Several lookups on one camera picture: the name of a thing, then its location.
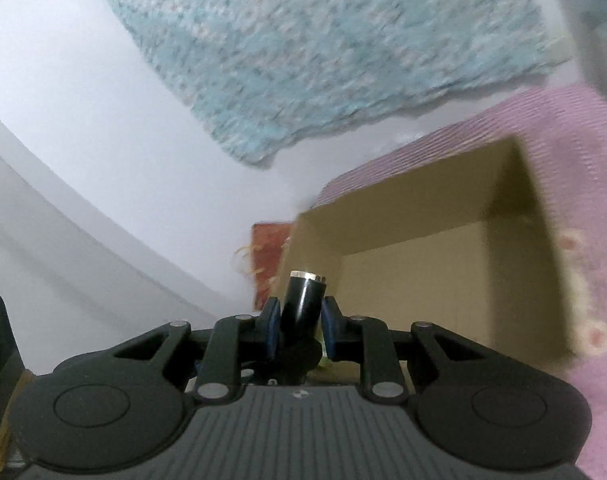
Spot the black lipstick tube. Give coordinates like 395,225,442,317
278,271,326,385

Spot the red gift bag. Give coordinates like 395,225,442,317
233,222,292,311

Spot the brown cardboard box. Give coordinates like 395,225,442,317
274,136,573,375

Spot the floral teal cloth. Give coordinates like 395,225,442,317
106,0,559,166

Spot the purple checkered tablecloth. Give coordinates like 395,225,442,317
317,84,607,479

